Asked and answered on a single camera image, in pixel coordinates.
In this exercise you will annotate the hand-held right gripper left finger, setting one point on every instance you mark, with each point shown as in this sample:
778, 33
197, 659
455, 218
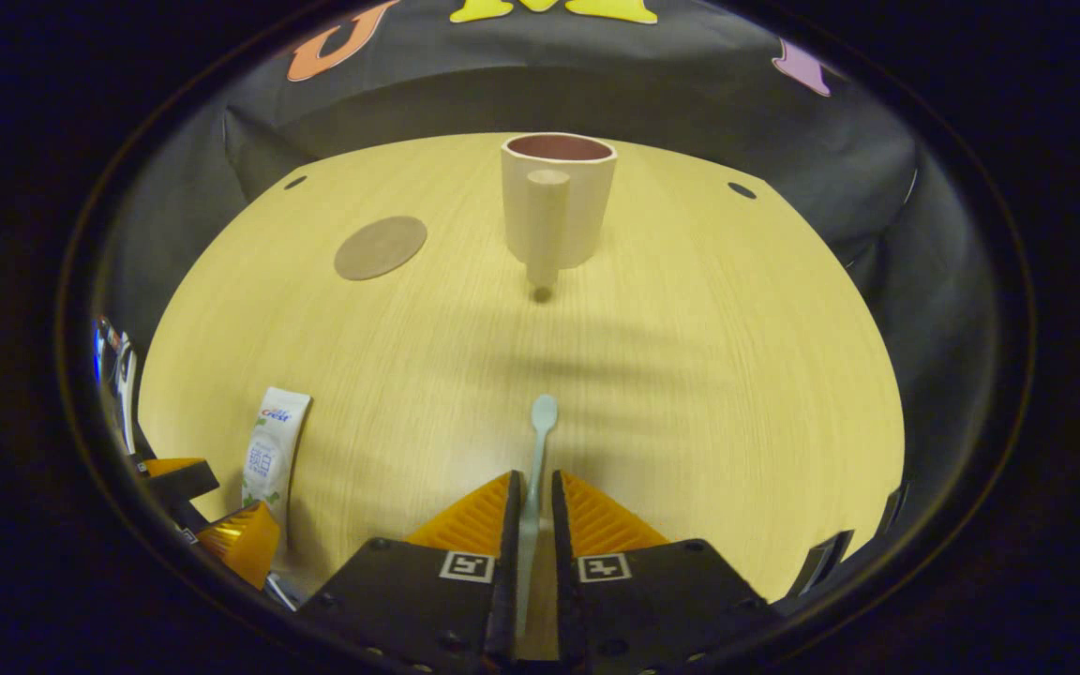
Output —
502, 600

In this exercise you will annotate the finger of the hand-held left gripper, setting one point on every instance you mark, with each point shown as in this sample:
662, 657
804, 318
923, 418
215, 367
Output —
245, 544
184, 483

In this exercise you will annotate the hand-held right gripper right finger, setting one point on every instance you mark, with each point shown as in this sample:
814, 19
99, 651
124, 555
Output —
566, 600

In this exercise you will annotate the white toothpaste tube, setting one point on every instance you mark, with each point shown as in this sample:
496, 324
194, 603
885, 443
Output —
273, 450

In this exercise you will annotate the pale blue toothbrush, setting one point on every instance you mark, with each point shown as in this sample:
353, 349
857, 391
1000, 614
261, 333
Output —
540, 417

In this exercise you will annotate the round brown coaster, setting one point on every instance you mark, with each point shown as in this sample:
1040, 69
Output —
381, 248

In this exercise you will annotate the beige cup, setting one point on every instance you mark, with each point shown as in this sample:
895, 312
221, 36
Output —
577, 211

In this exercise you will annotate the black backdrop cloth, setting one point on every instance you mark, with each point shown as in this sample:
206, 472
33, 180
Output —
709, 66

